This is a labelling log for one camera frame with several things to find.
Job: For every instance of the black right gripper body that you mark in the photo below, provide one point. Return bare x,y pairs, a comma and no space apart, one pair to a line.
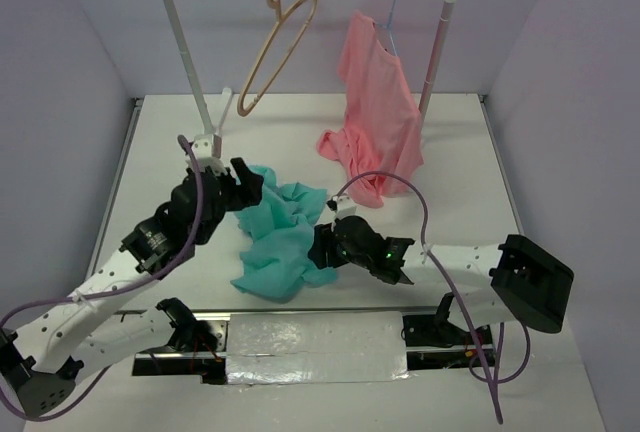
337,253

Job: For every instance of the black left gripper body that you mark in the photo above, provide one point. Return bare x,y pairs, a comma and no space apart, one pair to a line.
231,194

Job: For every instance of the teal t shirt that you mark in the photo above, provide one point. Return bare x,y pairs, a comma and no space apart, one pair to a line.
276,266

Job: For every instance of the tan wooden hanger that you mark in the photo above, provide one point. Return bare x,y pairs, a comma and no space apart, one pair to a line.
291,22

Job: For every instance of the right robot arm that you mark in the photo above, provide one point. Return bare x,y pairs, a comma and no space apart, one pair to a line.
516,280

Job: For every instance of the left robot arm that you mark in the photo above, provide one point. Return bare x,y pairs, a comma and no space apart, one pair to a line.
43,361

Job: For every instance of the pink t shirt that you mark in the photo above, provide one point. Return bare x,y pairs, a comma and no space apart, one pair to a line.
382,125

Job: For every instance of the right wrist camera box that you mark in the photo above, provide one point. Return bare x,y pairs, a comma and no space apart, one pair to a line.
342,206

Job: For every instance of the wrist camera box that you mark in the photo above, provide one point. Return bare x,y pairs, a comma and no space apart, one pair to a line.
207,151
342,206

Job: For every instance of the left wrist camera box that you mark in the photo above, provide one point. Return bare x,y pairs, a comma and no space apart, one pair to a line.
207,151

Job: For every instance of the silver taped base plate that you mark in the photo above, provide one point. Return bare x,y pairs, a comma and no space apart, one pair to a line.
318,348

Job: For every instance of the blue wire hanger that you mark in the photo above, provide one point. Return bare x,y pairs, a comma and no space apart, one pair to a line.
388,26

